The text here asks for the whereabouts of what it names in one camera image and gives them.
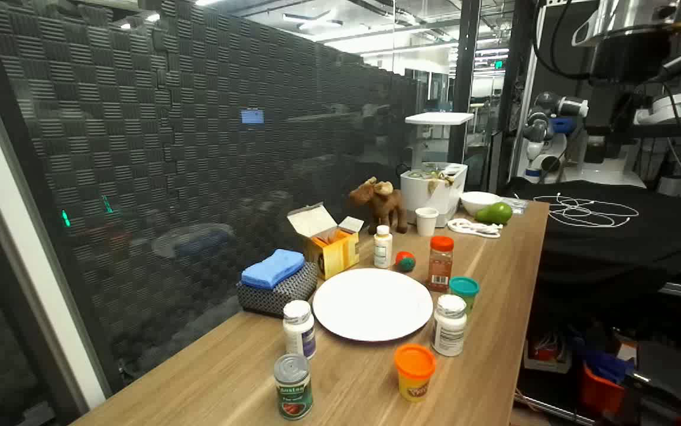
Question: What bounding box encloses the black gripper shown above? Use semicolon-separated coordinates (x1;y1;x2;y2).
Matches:
593;30;673;80

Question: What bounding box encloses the orange cap spice bottle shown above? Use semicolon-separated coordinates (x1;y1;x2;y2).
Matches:
426;234;456;292

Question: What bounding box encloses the teal lid dough tub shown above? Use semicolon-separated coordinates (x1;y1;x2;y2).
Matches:
447;273;483;312

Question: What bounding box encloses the red toy strawberry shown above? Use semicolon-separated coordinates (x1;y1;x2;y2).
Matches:
392;247;418;273

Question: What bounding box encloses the small stained white bottle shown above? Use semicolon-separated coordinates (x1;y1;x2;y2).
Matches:
371;221;394;269

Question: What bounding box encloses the white pill bottle grey label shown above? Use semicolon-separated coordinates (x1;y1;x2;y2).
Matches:
433;292;471;359

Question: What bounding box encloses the white round plate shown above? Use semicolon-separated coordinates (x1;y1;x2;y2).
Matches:
309;264;434;344

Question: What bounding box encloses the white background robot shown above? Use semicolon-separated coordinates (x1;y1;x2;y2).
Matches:
515;91;596;180

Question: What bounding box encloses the black table cloth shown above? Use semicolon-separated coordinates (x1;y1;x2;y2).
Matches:
503;174;681;286

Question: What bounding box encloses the white planter light hood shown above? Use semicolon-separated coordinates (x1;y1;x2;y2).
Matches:
401;109;477;128

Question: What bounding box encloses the green toy avocado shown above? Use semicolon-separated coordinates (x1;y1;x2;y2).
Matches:
473;200;515;227

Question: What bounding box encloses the white bowl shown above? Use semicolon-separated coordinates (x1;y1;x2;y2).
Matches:
458;189;508;218

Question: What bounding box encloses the white crumpled wrapper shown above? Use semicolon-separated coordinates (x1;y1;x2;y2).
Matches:
445;215;507;240

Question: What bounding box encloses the white paper cup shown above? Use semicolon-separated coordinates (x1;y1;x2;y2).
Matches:
413;206;443;238

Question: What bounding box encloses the brown moose plush toy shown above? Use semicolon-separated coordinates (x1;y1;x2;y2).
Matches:
345;174;406;237

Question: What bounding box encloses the red storage bin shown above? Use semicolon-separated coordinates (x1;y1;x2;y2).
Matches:
578;362;632;420

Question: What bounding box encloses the open yellow cardboard box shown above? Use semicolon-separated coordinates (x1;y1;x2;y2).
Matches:
284;200;366;280

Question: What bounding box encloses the orange lid yellow dough tub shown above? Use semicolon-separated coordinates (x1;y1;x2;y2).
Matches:
392;340;438;402

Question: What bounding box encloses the blue sponge cloth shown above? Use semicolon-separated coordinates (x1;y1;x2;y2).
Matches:
238;246;307;291

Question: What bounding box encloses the grey foam block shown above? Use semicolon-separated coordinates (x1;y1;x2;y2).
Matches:
233;260;323;320

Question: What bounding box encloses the white pill bottle blue label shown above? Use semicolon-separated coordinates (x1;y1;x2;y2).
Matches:
282;297;319;362

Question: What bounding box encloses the tin food can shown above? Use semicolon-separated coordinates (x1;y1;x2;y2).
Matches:
271;350;316;420

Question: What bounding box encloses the white coiled cable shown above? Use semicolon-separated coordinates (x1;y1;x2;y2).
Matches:
531;191;644;231

